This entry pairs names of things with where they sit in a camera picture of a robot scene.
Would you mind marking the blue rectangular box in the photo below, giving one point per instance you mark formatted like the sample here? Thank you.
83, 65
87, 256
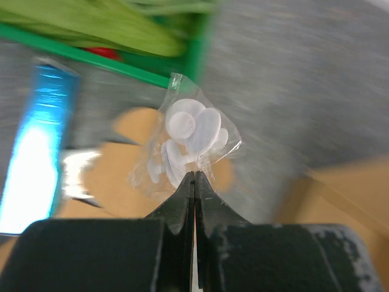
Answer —
32, 182

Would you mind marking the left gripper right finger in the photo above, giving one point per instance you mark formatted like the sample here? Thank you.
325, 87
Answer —
235, 255

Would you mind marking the small white plastic packet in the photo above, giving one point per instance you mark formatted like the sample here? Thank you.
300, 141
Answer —
74, 162

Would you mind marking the clear plastic bag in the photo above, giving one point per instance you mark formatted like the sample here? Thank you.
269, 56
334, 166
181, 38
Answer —
190, 135

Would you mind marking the green lettuce leaf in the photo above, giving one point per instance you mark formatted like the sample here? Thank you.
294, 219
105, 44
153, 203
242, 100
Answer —
111, 24

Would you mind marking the small cardboard box blank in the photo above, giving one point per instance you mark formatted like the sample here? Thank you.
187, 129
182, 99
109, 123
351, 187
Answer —
107, 179

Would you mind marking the large cardboard box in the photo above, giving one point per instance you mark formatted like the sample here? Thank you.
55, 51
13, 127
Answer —
354, 194

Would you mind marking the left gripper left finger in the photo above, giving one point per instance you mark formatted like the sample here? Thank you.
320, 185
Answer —
154, 253

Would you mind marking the green plastic tray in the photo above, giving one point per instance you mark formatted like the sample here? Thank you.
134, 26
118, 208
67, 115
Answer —
152, 69

